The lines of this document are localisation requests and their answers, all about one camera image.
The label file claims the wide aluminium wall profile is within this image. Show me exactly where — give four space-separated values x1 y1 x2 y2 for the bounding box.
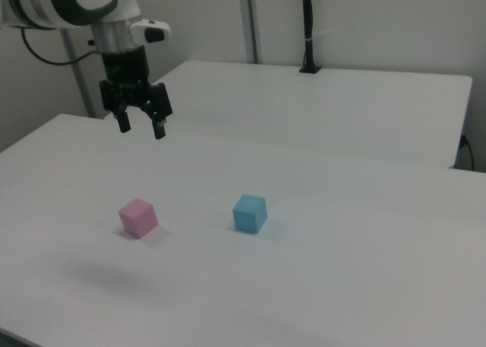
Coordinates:
238 0 264 65

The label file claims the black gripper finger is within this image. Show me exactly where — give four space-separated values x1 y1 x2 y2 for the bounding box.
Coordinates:
138 81 174 140
99 79 132 134

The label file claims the white side table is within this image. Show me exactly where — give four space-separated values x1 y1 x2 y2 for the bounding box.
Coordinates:
147 59 474 170

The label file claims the thin aluminium frame post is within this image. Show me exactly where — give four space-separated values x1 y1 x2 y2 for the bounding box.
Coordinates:
59 28 96 118

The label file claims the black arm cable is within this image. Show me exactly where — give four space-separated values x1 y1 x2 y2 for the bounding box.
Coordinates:
20 27 103 66

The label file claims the black pole with base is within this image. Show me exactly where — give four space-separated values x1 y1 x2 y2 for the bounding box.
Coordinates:
298 0 323 74

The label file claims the pink foam cube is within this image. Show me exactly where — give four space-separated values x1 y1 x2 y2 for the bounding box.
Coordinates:
117 197 159 238

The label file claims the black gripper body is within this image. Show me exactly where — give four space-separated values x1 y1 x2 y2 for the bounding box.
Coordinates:
99 46 153 112

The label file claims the black wall cable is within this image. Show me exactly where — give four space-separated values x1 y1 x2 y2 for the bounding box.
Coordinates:
460 133 476 171

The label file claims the blue foam cube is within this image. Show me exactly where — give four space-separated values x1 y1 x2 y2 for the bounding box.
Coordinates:
232 193 269 235

